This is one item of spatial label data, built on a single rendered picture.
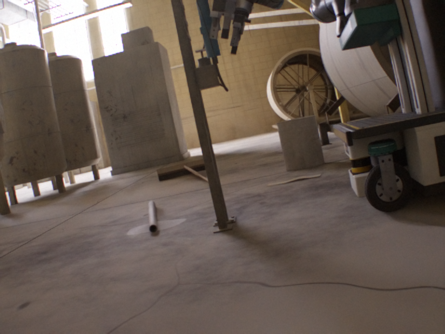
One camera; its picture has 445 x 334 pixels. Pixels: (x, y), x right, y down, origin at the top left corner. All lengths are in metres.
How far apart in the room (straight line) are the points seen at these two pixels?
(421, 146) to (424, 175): 0.10
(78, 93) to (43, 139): 1.64
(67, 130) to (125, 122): 1.10
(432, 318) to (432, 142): 0.82
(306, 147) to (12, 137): 4.41
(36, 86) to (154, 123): 2.41
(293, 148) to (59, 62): 5.39
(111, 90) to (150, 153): 1.34
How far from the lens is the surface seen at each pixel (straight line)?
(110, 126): 8.20
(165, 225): 2.28
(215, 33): 1.65
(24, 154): 6.51
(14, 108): 6.57
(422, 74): 1.74
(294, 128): 3.30
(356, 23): 1.56
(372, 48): 3.02
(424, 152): 1.56
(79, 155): 7.76
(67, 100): 7.81
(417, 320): 0.87
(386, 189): 1.61
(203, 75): 1.91
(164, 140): 7.97
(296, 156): 3.32
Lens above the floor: 0.42
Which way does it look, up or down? 4 degrees down
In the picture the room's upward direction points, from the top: 12 degrees counter-clockwise
